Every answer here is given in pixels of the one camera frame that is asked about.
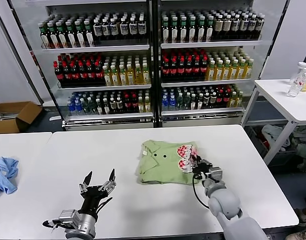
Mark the light green polo shirt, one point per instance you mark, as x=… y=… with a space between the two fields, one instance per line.
x=163 y=170

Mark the red cap cola bottle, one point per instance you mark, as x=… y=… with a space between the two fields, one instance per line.
x=135 y=105
x=227 y=100
x=67 y=76
x=76 y=76
x=166 y=71
x=91 y=75
x=60 y=76
x=220 y=100
x=204 y=70
x=181 y=71
x=128 y=105
x=196 y=71
x=174 y=71
x=189 y=71
x=83 y=76
x=99 y=75

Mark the clear green water bottle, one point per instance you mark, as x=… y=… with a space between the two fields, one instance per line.
x=92 y=108
x=86 y=108
x=187 y=103
x=180 y=103

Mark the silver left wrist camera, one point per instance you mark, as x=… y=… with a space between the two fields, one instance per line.
x=69 y=217

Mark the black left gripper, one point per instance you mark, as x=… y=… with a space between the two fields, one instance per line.
x=93 y=200

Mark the dark mesh laundry basket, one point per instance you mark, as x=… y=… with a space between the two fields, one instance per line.
x=257 y=144

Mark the white side table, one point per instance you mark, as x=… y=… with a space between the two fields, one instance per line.
x=273 y=95

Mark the green white clothes heap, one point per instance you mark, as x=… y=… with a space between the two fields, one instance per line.
x=303 y=148

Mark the pale yellow drink bottle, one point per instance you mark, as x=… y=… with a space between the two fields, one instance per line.
x=233 y=101
x=141 y=106
x=240 y=100
x=148 y=106

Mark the clear bottle white cap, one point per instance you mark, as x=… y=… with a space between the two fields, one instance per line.
x=303 y=65

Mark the dark bottle beige label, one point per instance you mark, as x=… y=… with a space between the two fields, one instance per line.
x=227 y=26
x=219 y=26

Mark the open beverage display cooler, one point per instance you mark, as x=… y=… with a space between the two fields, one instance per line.
x=106 y=123
x=203 y=118

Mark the blue water bottle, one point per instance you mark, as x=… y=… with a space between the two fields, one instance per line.
x=79 y=108
x=165 y=104
x=71 y=109
x=172 y=103

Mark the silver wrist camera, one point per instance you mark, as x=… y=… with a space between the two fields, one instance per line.
x=216 y=173
x=69 y=217

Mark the dark bottle white blue label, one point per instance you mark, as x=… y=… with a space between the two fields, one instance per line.
x=114 y=31
x=124 y=30
x=235 y=26
x=133 y=30
x=252 y=26
x=98 y=31
x=260 y=25
x=243 y=26
x=106 y=31
x=142 y=29

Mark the small white floor scrap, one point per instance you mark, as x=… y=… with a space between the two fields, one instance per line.
x=55 y=119

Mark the dark drink white cap bottle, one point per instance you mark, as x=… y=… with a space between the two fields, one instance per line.
x=194 y=103
x=106 y=108
x=213 y=101
x=99 y=108
x=200 y=102
x=207 y=101
x=120 y=106
x=113 y=106

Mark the pale crumpled garment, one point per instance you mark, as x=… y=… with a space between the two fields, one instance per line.
x=273 y=133

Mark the yellow green tea bottle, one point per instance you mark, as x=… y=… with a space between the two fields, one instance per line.
x=138 y=77
x=123 y=78
x=115 y=79
x=242 y=72
x=131 y=78
x=107 y=79
x=219 y=74
x=249 y=71
x=146 y=76
x=226 y=73
x=234 y=73
x=211 y=74

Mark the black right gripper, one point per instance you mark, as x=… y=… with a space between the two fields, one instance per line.
x=203 y=171

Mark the shiny metal rods bundle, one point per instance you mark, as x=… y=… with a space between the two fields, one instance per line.
x=7 y=117

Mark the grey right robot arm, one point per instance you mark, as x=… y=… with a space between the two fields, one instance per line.
x=225 y=202

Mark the crumpled light blue shirt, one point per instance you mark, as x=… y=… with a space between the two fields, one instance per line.
x=3 y=180

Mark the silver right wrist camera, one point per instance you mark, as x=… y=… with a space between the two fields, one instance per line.
x=216 y=173

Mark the open cardboard box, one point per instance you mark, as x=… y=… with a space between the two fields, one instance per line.
x=28 y=114

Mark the green cap tea bottle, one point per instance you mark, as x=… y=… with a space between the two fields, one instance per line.
x=54 y=40
x=183 y=33
x=46 y=40
x=90 y=38
x=201 y=32
x=192 y=33
x=72 y=39
x=165 y=33
x=174 y=33
x=81 y=38
x=63 y=39
x=210 y=32

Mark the clear bottle red label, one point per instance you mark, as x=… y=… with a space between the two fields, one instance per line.
x=296 y=88

